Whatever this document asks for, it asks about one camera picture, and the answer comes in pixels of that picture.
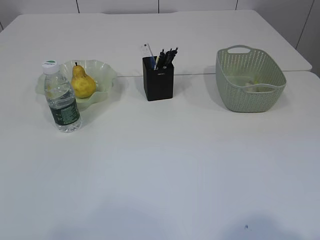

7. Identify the black pen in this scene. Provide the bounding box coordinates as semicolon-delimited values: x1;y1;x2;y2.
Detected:
157;49;165;69
167;47;179;66
162;49;172;69

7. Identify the clear plastic ruler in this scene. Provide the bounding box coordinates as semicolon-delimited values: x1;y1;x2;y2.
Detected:
140;43;157;70

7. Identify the yellow pear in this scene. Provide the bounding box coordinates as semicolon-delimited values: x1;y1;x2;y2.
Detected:
71;62;97;99

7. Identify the yellow white waste paper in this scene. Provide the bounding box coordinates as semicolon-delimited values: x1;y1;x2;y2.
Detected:
244;76;274;93

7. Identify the clear plastic water bottle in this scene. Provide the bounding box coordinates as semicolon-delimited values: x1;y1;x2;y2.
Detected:
42;60;82;133

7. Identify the yellow utility knife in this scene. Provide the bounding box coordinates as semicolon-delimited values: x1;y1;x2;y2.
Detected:
154;56;160;70

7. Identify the black square pen holder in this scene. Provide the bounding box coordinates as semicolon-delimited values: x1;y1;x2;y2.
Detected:
142;56;175;102

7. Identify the green wavy glass plate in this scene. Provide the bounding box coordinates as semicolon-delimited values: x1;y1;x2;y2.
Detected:
34;58;118;112

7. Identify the green woven plastic basket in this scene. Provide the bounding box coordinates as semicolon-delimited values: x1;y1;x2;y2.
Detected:
215;45;287;113

